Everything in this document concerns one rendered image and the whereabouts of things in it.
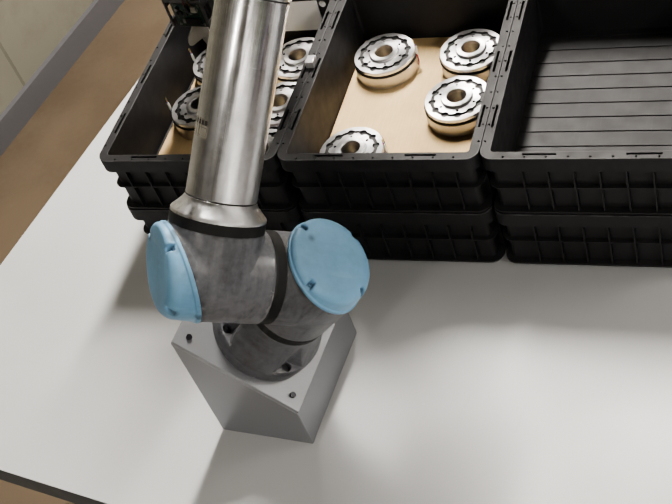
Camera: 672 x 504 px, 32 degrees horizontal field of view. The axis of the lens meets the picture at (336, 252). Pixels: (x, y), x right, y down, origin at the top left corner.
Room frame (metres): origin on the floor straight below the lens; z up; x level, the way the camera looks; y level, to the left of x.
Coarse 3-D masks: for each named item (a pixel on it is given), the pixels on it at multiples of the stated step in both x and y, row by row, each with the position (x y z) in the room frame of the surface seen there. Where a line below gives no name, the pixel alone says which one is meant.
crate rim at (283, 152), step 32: (512, 0) 1.43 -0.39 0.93; (320, 64) 1.46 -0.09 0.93; (288, 128) 1.35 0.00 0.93; (480, 128) 1.19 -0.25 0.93; (288, 160) 1.28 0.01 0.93; (320, 160) 1.26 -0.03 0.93; (352, 160) 1.23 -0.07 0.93; (384, 160) 1.21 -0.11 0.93; (416, 160) 1.18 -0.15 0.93; (448, 160) 1.16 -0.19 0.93; (480, 160) 1.15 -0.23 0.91
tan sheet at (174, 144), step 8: (192, 88) 1.67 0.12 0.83; (168, 136) 1.57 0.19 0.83; (176, 136) 1.56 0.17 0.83; (168, 144) 1.55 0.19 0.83; (176, 144) 1.54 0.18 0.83; (184, 144) 1.54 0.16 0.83; (160, 152) 1.54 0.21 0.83; (168, 152) 1.53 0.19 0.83; (176, 152) 1.52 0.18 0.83; (184, 152) 1.52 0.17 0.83
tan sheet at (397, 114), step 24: (432, 48) 1.52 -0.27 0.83; (432, 72) 1.47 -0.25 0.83; (360, 96) 1.48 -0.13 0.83; (384, 96) 1.46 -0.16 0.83; (408, 96) 1.43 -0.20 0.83; (336, 120) 1.45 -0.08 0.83; (360, 120) 1.42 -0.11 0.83; (384, 120) 1.40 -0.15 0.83; (408, 120) 1.38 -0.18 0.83; (408, 144) 1.33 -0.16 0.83; (432, 144) 1.31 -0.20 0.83; (456, 144) 1.29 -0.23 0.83
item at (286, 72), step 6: (288, 42) 1.65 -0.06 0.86; (294, 42) 1.64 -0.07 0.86; (300, 42) 1.64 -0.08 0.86; (306, 42) 1.63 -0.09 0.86; (312, 42) 1.63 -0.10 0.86; (288, 48) 1.63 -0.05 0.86; (282, 54) 1.62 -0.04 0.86; (282, 60) 1.60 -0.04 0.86; (282, 66) 1.59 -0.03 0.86; (288, 66) 1.58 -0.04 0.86; (300, 66) 1.57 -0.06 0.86; (282, 72) 1.57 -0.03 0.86; (288, 72) 1.57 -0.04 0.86; (294, 72) 1.57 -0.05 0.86; (282, 78) 1.57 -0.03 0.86; (288, 78) 1.56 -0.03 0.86; (294, 78) 1.55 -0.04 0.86
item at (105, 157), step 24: (336, 0) 1.61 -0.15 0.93; (168, 24) 1.73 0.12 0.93; (312, 48) 1.51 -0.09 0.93; (144, 72) 1.62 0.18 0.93; (120, 120) 1.52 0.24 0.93; (288, 120) 1.37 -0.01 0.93; (120, 168) 1.43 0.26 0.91; (144, 168) 1.41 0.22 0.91; (168, 168) 1.39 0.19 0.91; (264, 168) 1.31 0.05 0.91
